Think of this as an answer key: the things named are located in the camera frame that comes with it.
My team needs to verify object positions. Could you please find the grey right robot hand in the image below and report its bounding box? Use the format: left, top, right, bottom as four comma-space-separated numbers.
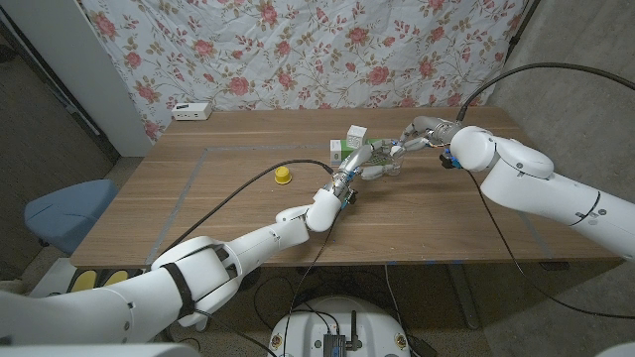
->
391, 115, 462, 160

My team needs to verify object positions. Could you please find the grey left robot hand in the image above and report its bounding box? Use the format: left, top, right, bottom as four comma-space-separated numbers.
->
324, 139, 402, 197

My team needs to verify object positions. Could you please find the clear white-capped medicine bottle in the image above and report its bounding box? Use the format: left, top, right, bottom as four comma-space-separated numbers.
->
385, 145, 404, 178

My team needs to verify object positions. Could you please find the green flexible straws box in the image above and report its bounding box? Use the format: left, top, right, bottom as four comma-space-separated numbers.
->
329, 137, 391, 168

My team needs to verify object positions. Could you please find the white cube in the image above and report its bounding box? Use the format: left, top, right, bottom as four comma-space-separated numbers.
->
345, 124, 369, 151

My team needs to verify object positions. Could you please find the black electronics box with antenna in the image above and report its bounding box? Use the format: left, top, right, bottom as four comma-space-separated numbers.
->
322, 310, 362, 357

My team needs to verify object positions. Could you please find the floral backdrop cloth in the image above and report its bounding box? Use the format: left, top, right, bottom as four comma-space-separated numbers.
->
78, 0, 530, 143

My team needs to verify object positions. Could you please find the black backdrop stand pole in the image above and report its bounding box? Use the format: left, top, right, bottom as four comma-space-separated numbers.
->
505, 0, 542, 49

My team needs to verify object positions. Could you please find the white power strip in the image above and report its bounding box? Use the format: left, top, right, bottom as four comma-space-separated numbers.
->
171, 101, 213, 122

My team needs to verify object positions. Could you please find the grey table leg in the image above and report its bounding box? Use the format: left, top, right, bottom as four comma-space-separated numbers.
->
445, 262, 481, 331

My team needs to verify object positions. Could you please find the white robot torso base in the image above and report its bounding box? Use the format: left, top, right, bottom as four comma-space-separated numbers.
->
267, 296, 412, 357

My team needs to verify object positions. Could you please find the yellow black foot pedal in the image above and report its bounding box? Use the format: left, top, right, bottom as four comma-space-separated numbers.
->
68, 269, 98, 293
100, 269, 131, 288

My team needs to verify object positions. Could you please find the white board panel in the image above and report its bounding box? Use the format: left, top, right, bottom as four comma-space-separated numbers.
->
0, 0, 154, 159

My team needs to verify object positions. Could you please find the blue padded stool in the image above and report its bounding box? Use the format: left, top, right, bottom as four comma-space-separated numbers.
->
23, 178, 119, 255

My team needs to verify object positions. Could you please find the thin black left wrist cable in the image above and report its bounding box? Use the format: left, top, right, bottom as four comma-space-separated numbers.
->
280, 210, 343, 357

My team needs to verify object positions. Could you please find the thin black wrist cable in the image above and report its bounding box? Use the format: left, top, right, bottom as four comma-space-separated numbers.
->
465, 169, 635, 321
280, 210, 343, 357

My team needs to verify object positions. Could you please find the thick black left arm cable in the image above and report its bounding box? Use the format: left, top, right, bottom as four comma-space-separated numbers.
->
161, 159, 334, 257

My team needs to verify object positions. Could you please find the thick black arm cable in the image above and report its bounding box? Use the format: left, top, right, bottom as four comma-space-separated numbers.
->
161, 159, 334, 257
455, 61, 635, 123

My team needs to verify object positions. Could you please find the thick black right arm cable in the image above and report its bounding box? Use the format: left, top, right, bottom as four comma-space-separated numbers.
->
455, 61, 635, 123

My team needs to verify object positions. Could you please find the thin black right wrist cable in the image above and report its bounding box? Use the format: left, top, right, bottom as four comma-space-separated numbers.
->
465, 169, 635, 321

